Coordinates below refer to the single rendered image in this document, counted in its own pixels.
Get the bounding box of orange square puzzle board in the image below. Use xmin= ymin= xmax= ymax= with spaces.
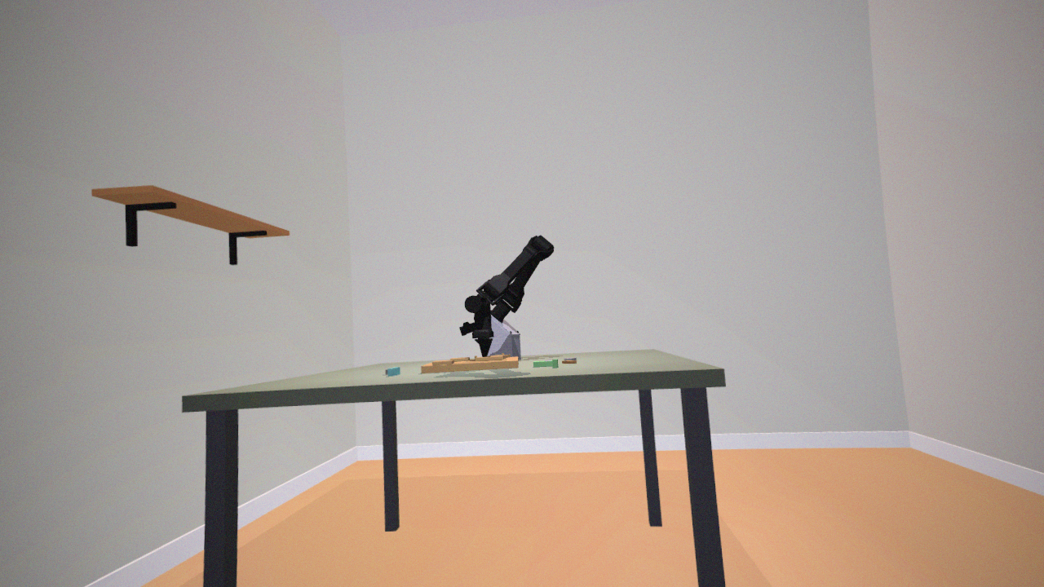
xmin=422 ymin=353 xmax=519 ymax=373

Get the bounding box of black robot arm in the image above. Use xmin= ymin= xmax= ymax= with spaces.
xmin=459 ymin=236 xmax=554 ymax=336

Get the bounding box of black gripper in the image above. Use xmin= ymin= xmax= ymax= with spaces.
xmin=472 ymin=313 xmax=493 ymax=357

